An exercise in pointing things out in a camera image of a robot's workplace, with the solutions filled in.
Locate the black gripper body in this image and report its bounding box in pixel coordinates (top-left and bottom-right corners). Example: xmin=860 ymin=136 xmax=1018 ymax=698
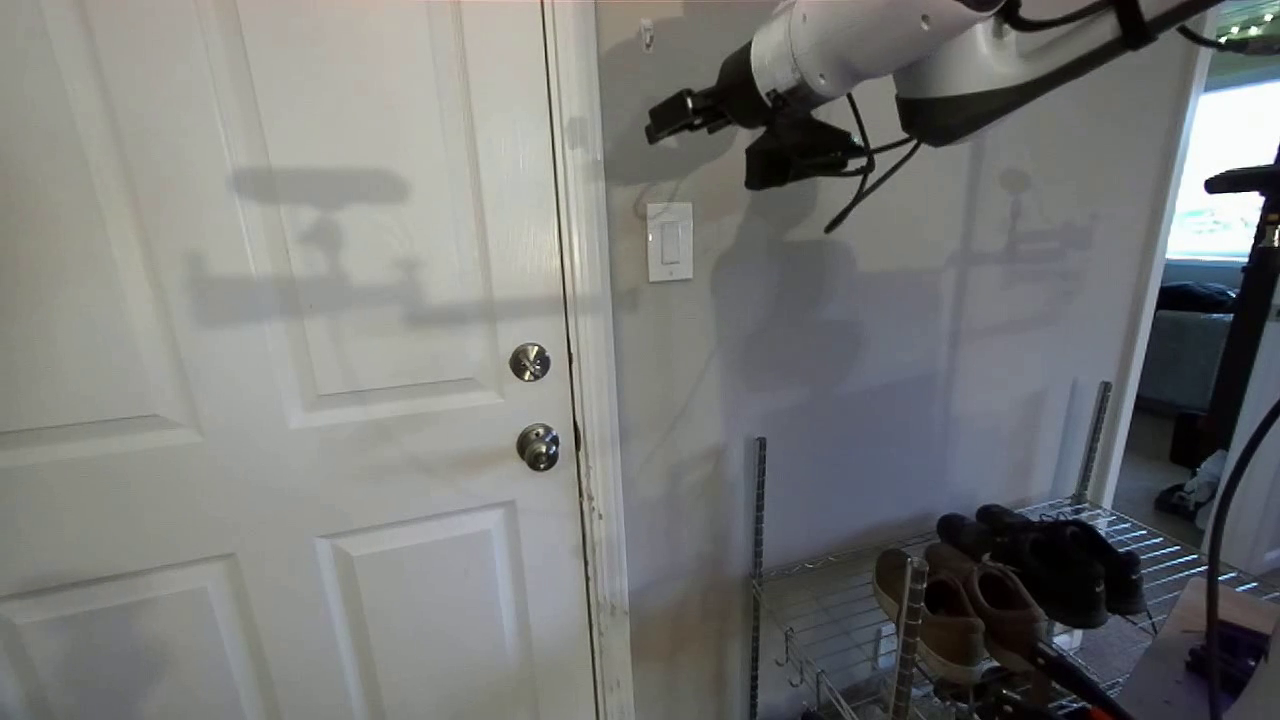
xmin=689 ymin=44 xmax=765 ymax=130

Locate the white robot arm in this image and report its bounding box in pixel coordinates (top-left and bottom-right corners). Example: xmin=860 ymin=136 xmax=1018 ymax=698
xmin=644 ymin=0 xmax=1218 ymax=147

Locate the silver deadbolt lock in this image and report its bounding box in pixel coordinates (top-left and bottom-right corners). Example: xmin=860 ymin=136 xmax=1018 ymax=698
xmin=506 ymin=344 xmax=553 ymax=383

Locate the silver door knob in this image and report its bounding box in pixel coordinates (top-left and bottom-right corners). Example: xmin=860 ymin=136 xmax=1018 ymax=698
xmin=517 ymin=422 xmax=560 ymax=473

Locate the white panel front door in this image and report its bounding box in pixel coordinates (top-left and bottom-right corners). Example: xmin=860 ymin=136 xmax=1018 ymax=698
xmin=0 ymin=0 xmax=594 ymax=720

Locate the tan suede shoe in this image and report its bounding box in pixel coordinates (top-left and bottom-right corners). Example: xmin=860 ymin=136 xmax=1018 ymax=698
xmin=871 ymin=546 xmax=984 ymax=682
xmin=925 ymin=545 xmax=1047 ymax=658

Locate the black shoe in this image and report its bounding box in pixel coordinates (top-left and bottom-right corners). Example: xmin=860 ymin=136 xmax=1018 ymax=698
xmin=975 ymin=505 xmax=1143 ymax=628
xmin=936 ymin=505 xmax=1107 ymax=628

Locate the purple black block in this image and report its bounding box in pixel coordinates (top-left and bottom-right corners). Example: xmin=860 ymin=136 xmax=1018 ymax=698
xmin=1183 ymin=623 xmax=1271 ymax=698

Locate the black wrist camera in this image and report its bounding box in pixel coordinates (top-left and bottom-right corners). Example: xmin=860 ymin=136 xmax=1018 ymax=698
xmin=745 ymin=114 xmax=860 ymax=190

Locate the white wall light switch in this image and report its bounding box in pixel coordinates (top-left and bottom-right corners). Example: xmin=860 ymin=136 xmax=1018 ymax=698
xmin=644 ymin=198 xmax=696 ymax=284

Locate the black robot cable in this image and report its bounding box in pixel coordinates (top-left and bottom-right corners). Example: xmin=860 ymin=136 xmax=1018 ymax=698
xmin=821 ymin=91 xmax=928 ymax=238

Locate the black camera tripod stand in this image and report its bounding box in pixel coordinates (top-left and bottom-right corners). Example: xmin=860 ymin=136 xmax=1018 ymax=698
xmin=1202 ymin=155 xmax=1280 ymax=442

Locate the metal wire shoe rack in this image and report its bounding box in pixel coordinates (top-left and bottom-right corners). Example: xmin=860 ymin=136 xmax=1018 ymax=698
xmin=745 ymin=383 xmax=1195 ymax=720

